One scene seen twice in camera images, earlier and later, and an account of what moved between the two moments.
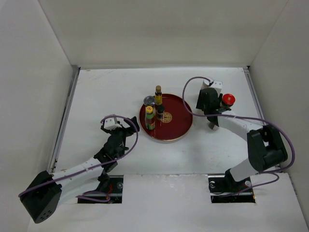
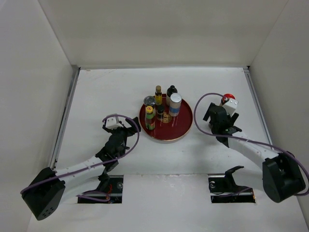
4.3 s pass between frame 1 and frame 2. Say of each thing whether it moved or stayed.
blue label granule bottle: moved
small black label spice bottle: stayed
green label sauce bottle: stayed
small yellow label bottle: stayed
